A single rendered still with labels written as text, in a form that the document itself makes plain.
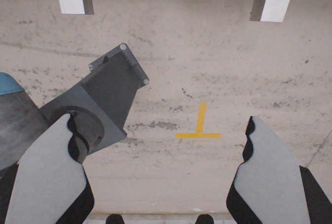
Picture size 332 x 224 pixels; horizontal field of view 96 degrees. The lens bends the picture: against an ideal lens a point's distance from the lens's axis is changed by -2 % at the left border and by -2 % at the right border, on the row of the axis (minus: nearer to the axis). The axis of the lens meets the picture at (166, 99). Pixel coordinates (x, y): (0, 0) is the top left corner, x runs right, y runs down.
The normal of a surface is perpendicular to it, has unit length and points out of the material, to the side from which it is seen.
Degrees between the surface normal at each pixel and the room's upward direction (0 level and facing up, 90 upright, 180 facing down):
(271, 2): 0
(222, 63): 0
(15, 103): 85
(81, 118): 70
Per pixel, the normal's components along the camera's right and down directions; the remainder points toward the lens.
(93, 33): 0.01, 0.47
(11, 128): 0.90, -0.05
